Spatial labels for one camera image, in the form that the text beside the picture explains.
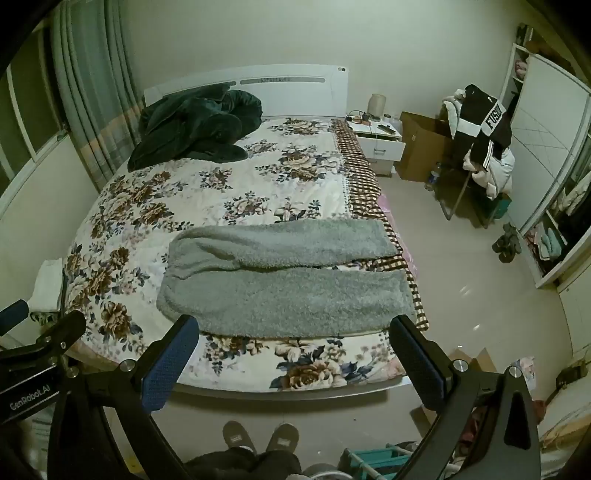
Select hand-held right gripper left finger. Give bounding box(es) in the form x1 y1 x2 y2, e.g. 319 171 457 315
48 315 199 480

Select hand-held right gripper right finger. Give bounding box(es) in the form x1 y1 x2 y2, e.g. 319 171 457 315
389 316 542 480

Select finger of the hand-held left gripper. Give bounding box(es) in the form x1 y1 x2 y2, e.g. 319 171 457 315
28 310 88 366
0 300 30 337

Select grey fluffy blanket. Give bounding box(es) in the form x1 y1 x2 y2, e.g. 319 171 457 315
156 219 417 337

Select grey house slipper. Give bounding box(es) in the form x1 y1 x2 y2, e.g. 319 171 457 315
266 423 300 456
222 420 257 456

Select green plastic basket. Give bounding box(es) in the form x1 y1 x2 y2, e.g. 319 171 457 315
339 442 417 480

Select person's dark trousers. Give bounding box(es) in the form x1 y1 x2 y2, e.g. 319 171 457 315
185 445 304 480

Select floral bedspread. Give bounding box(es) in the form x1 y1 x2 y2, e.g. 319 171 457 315
64 116 431 394

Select green box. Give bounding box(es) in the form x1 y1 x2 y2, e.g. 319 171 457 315
487 194 512 225

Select window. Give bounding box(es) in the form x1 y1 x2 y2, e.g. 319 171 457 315
0 28 71 195

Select white puffer jacket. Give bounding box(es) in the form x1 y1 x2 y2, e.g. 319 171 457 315
463 147 516 200

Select brown checkered bed sheet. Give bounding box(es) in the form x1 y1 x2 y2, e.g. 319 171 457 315
331 119 431 331

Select brown cardboard box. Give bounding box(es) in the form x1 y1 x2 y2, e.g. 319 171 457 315
398 112 457 184

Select white nightstand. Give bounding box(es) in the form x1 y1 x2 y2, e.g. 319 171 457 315
345 115 406 177

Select green striped curtain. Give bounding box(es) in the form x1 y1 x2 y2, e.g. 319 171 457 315
48 0 145 191

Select dark green blanket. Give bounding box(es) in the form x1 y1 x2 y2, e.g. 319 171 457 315
128 85 263 171

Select black and white jacket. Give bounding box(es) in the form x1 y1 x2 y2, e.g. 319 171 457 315
450 84 513 172

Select white wardrobe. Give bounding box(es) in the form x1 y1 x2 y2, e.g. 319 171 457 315
501 23 591 291

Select white bed headboard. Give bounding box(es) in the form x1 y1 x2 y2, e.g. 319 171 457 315
144 65 350 119

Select metal frame chair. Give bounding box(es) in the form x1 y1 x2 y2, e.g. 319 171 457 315
436 99 496 228

